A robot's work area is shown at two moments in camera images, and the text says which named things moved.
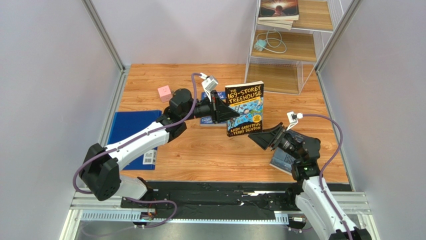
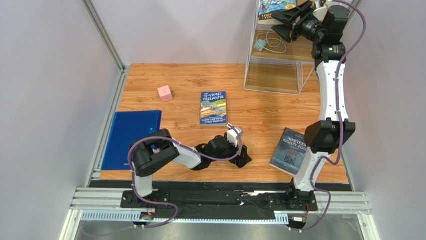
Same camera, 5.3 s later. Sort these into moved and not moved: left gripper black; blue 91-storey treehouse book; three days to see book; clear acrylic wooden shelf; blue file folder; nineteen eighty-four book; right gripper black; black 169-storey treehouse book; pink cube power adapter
Moved: three days to see book; right gripper black; black 169-storey treehouse book; left gripper black
Not moved: blue file folder; nineteen eighty-four book; blue 91-storey treehouse book; clear acrylic wooden shelf; pink cube power adapter
